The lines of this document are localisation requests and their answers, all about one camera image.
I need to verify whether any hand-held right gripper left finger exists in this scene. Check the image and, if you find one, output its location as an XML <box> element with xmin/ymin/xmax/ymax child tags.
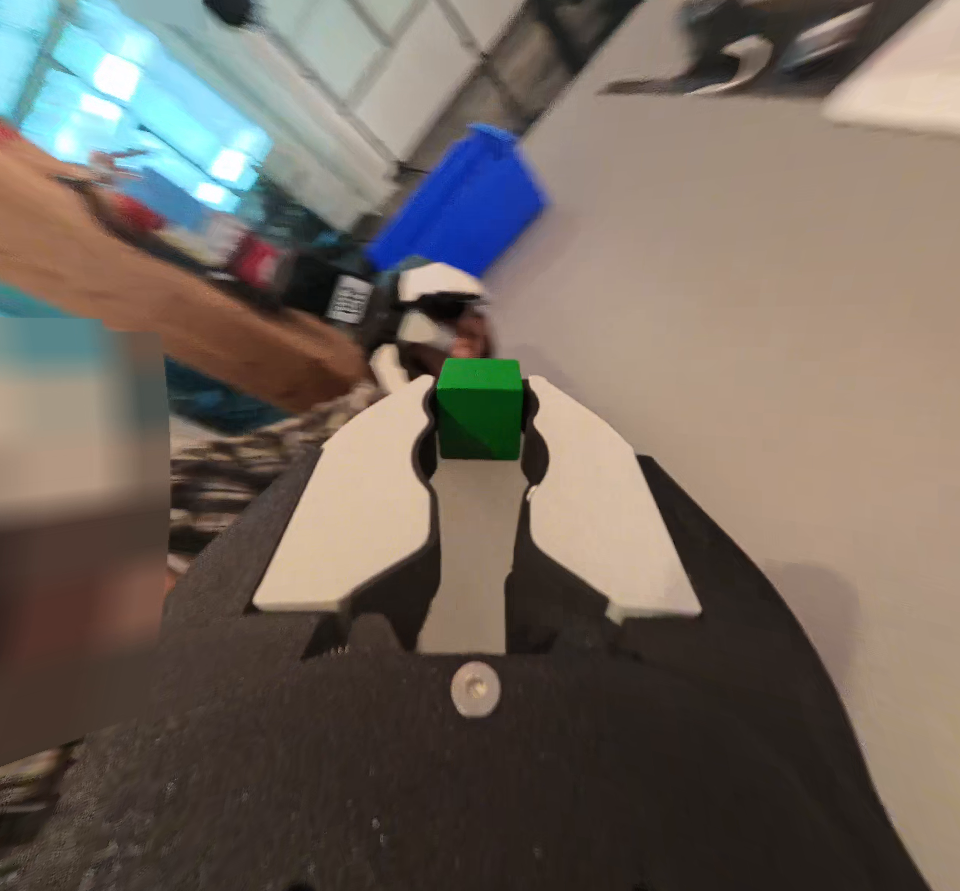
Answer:
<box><xmin>252</xmin><ymin>375</ymin><xmax>444</xmax><ymax>615</ymax></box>

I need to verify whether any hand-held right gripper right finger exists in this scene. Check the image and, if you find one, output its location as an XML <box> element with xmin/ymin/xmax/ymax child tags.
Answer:
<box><xmin>522</xmin><ymin>375</ymin><xmax>704</xmax><ymax>624</ymax></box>

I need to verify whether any blue plastic bin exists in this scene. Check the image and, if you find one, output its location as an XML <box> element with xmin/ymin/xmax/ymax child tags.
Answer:
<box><xmin>365</xmin><ymin>122</ymin><xmax>549</xmax><ymax>281</ymax></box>

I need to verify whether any green cube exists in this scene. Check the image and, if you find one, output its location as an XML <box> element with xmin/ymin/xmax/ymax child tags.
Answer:
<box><xmin>436</xmin><ymin>358</ymin><xmax>524</xmax><ymax>462</ymax></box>

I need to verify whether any person's left forearm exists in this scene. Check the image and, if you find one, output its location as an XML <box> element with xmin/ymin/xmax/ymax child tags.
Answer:
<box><xmin>168</xmin><ymin>381</ymin><xmax>391</xmax><ymax>585</ymax></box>

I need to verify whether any person's left hand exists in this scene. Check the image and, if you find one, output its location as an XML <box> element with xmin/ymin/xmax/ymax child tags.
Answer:
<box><xmin>450</xmin><ymin>309</ymin><xmax>498</xmax><ymax>361</ymax></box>

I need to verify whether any red fire extinguisher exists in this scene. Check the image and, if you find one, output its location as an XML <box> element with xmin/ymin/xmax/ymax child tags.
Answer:
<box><xmin>90</xmin><ymin>193</ymin><xmax>297</xmax><ymax>292</ymax></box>

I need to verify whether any white board stand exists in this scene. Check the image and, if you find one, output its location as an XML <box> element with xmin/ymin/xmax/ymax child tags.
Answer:
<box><xmin>821</xmin><ymin>0</ymin><xmax>960</xmax><ymax>138</ymax></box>

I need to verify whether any white charging cable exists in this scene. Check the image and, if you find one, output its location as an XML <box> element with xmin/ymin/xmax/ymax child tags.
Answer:
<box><xmin>693</xmin><ymin>36</ymin><xmax>775</xmax><ymax>96</ymax></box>

